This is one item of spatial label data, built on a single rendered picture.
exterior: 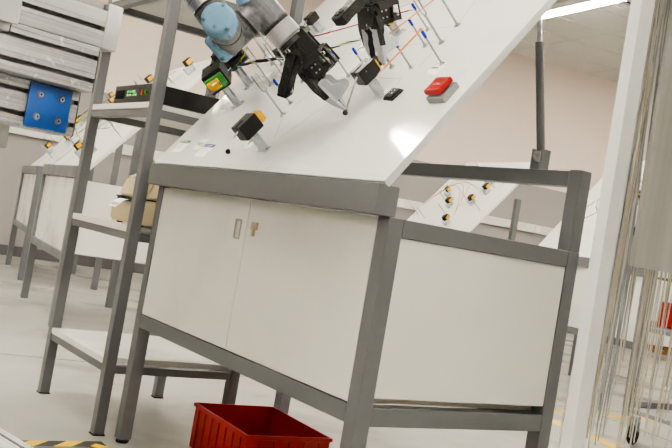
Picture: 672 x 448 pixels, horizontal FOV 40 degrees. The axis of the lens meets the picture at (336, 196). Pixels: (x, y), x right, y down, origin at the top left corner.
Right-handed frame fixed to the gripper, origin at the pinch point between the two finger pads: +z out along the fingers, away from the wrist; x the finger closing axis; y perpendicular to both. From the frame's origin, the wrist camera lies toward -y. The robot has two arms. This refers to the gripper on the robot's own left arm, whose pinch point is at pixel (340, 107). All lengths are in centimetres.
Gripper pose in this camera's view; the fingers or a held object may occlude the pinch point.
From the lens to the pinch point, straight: 224.7
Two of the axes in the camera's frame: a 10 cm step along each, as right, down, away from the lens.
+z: 6.7, 7.3, 1.0
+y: 6.8, -5.6, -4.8
